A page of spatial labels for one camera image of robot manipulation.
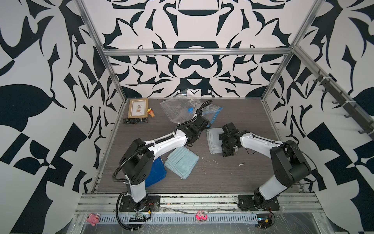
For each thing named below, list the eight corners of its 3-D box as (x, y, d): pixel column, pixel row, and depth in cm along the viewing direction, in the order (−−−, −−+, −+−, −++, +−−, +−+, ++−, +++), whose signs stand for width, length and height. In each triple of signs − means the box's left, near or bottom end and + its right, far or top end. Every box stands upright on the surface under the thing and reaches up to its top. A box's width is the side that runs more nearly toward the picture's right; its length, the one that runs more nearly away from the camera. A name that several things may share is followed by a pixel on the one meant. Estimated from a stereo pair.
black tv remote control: (124, 126, 109) (122, 122, 105) (125, 122, 111) (123, 118, 107) (148, 125, 110) (146, 121, 106) (148, 121, 112) (147, 117, 108)
